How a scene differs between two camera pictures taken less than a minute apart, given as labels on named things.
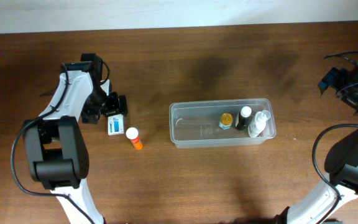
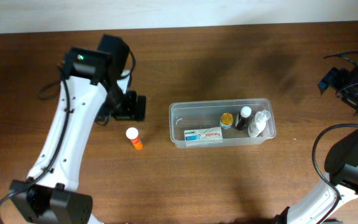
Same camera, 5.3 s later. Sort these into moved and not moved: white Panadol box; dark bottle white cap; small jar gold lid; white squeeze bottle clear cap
Moved: white Panadol box
Not moved: small jar gold lid; white squeeze bottle clear cap; dark bottle white cap
